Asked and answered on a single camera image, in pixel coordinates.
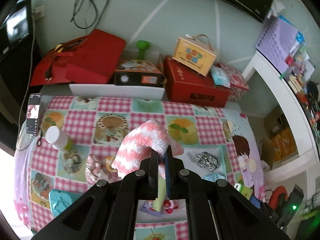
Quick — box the pink white zigzag towel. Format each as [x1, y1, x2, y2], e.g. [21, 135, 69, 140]
[112, 120, 184, 178]

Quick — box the green tissue pack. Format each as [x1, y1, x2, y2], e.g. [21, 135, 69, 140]
[234, 183, 253, 200]

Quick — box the black white leopard scrunchie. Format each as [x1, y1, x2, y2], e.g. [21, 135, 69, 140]
[195, 152, 220, 172]

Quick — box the pink floral fabric scrunchie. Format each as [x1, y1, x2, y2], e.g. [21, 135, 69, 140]
[85, 154, 111, 185]

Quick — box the checkered cake pattern tablecloth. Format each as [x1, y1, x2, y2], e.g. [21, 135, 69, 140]
[14, 96, 266, 231]

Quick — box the teal square pouch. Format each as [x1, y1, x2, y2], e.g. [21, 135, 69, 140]
[49, 189, 82, 217]

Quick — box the red cardboard box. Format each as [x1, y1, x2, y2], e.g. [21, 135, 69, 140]
[163, 56, 230, 108]

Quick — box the white long tray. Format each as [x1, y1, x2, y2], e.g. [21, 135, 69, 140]
[69, 84, 165, 101]

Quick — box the white pill bottle green label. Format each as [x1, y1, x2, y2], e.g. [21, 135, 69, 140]
[46, 126, 73, 154]

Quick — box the blue wet wipes pack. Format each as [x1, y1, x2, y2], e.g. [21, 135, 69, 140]
[210, 66, 231, 88]

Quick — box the black gauge box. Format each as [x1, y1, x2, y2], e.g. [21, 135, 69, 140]
[114, 59, 166, 87]

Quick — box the patterned red gift box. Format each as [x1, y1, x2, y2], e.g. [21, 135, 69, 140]
[217, 63, 249, 102]

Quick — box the white shelf unit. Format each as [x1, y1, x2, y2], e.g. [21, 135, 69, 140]
[241, 49, 320, 185]

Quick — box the smartphone on table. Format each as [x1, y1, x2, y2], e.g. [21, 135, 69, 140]
[26, 94, 41, 135]

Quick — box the green dumbbell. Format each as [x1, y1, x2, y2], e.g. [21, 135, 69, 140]
[136, 40, 151, 60]

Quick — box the purple plastic basket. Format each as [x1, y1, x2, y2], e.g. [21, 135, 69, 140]
[255, 16, 298, 74]

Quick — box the black monitor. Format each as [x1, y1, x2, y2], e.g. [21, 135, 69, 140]
[1, 0, 33, 57]

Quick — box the yellow wooden handled box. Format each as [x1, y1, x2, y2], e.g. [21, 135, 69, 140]
[172, 34, 219, 76]

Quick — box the black wall cable loop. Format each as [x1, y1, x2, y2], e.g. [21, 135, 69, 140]
[69, 0, 116, 30]

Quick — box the white charging cable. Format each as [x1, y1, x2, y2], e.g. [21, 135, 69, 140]
[15, 7, 41, 153]

